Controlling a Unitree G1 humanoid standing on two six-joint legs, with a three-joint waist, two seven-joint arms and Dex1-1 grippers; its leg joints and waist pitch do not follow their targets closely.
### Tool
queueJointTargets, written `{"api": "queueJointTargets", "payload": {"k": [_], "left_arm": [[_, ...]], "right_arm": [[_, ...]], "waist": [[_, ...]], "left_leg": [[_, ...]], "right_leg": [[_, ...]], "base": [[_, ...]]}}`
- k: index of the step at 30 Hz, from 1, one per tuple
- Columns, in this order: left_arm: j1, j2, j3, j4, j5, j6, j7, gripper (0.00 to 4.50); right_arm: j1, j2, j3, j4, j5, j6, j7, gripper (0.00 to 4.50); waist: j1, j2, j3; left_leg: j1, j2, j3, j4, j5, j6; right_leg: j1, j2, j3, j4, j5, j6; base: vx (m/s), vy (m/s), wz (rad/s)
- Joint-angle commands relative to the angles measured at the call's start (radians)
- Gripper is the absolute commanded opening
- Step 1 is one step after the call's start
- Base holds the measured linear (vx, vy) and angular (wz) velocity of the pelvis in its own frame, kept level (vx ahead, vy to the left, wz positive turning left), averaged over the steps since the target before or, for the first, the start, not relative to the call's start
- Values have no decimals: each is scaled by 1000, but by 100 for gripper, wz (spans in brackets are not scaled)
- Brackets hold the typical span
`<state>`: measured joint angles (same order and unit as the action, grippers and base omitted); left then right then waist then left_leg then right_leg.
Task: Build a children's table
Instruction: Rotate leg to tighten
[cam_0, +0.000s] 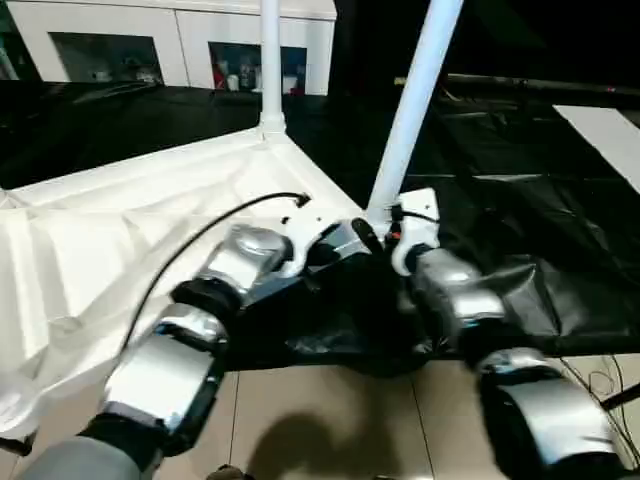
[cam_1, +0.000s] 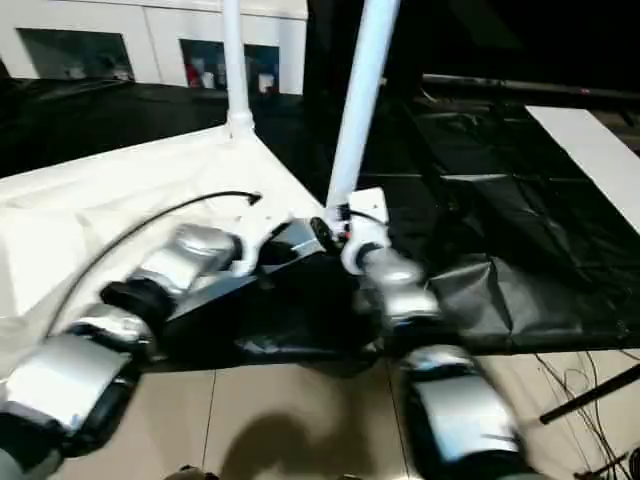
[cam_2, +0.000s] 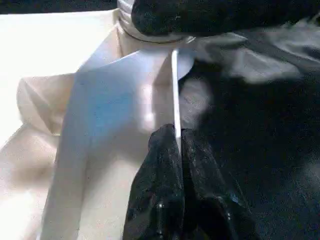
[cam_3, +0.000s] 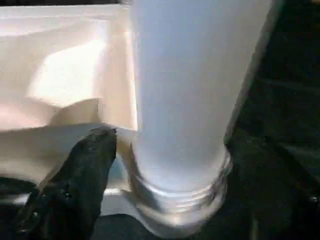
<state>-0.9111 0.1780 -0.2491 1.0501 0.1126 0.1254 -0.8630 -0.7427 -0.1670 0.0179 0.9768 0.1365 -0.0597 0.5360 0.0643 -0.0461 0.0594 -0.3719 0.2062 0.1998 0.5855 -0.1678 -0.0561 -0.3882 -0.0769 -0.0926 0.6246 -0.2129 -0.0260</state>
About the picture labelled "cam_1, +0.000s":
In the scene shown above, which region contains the white plastic table top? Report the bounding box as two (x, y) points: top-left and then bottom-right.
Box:
(0, 122), (334, 396)

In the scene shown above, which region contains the black plastic mat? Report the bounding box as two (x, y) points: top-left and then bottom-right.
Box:
(0, 74), (640, 376)

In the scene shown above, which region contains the grey robot lower body part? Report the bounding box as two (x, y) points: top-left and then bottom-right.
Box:
(164, 464), (221, 480)

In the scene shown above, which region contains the black flat screen television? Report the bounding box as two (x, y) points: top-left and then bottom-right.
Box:
(422, 0), (640, 107)

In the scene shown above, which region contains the white cabinet with glass doors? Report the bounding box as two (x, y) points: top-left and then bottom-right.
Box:
(0, 0), (309, 97)

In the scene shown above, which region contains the black metal table leg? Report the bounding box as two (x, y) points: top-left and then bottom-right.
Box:
(539, 368), (640, 425)

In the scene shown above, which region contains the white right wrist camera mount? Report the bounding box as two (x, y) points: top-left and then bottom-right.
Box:
(341, 188), (392, 275)

